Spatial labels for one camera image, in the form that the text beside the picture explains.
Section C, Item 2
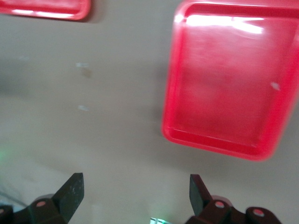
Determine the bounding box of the red plastic tray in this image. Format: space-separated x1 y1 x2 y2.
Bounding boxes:
0 0 91 21
161 0 299 162

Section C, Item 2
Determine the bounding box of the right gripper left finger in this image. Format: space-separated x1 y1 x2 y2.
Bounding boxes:
0 172 85 224

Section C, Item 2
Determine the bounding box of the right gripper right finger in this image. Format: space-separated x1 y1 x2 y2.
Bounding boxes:
186 174 281 224

